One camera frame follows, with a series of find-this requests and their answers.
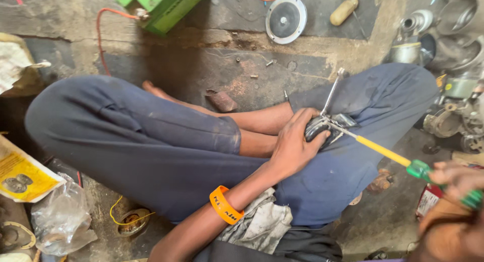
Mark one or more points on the person's right hand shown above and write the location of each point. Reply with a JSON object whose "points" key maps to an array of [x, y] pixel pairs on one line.
{"points": [[459, 178]]}

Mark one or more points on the person's left hand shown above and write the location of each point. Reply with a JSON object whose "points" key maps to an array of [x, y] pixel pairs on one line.
{"points": [[291, 148]]}

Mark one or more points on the person's right fingers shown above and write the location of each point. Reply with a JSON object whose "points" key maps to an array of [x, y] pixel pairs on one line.
{"points": [[453, 175]]}

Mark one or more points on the red and white can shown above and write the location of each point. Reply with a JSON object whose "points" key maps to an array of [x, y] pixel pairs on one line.
{"points": [[428, 200]]}

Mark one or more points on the rusty small fitting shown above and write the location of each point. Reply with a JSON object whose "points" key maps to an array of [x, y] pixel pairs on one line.
{"points": [[380, 181]]}

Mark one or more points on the heap of metal parts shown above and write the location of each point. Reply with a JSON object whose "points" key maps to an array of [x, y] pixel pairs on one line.
{"points": [[453, 46]]}

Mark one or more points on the silver wrench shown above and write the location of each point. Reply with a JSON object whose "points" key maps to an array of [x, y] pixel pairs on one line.
{"points": [[331, 93]]}

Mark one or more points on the black cloth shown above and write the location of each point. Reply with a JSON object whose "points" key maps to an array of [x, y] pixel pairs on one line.
{"points": [[302, 245]]}

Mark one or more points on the grey dirty rag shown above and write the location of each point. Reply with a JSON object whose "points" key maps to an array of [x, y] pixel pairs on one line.
{"points": [[261, 222]]}

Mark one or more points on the round grey horn disc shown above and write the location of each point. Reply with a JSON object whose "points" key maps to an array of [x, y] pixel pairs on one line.
{"points": [[285, 19]]}

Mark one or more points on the orange wristband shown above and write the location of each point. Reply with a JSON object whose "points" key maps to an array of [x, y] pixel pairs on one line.
{"points": [[224, 207]]}

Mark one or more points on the rusty metal piece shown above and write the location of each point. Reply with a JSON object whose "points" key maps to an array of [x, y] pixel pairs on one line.
{"points": [[222, 101]]}

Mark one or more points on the person's legs in blue trousers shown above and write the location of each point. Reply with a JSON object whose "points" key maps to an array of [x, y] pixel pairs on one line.
{"points": [[151, 144]]}

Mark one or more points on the round rusty horn shell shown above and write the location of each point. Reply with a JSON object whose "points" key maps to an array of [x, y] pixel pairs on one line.
{"points": [[133, 222]]}

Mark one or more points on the green metal machine box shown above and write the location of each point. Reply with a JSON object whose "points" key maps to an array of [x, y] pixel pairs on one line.
{"points": [[166, 6]]}

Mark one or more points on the clear plastic bag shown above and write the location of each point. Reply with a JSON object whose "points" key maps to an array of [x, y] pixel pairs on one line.
{"points": [[62, 216]]}

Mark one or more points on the yellow printed carton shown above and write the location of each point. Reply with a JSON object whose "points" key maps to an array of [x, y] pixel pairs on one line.
{"points": [[26, 175]]}

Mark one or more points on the white sack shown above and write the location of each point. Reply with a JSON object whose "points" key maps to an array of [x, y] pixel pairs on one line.
{"points": [[13, 63]]}

